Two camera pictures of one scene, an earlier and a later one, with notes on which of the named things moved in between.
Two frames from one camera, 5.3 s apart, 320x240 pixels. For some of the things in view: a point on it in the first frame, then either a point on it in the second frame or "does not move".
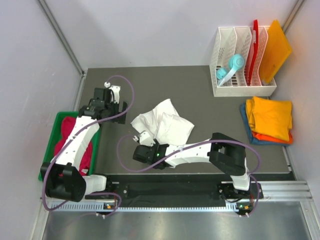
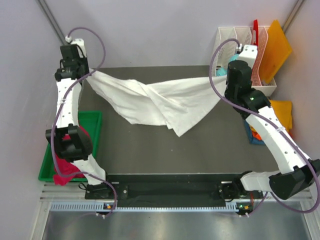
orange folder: (276, 49) does not move
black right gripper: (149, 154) -> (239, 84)
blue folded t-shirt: (253, 139) does not move
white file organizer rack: (230, 62) does not move
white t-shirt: (166, 124) -> (169, 104)
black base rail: (177, 188) does not move
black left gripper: (120, 119) -> (84, 60)
